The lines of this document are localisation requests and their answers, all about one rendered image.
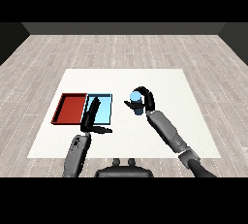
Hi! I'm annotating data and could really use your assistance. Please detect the light blue shallow open box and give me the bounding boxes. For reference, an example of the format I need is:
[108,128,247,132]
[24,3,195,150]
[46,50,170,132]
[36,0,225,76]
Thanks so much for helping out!
[82,93,113,126]

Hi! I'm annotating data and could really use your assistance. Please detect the blue can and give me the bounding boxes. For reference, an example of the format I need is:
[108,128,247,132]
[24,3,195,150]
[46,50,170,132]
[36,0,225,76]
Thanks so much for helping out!
[129,91,144,116]

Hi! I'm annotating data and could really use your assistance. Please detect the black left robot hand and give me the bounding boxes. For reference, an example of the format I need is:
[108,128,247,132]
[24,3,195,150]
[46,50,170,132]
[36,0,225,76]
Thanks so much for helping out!
[79,96,113,135]

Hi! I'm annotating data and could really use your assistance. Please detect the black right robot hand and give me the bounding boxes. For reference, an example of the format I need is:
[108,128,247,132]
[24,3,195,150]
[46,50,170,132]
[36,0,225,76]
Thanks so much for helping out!
[123,85,156,113]

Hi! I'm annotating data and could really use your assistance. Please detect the red shallow open box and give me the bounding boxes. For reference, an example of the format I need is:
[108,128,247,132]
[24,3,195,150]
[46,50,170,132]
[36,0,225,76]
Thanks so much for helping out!
[50,92,88,126]

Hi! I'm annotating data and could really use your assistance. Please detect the dark grey robot body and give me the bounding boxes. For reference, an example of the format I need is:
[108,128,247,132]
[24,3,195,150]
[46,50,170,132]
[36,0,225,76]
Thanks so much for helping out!
[94,158,155,178]

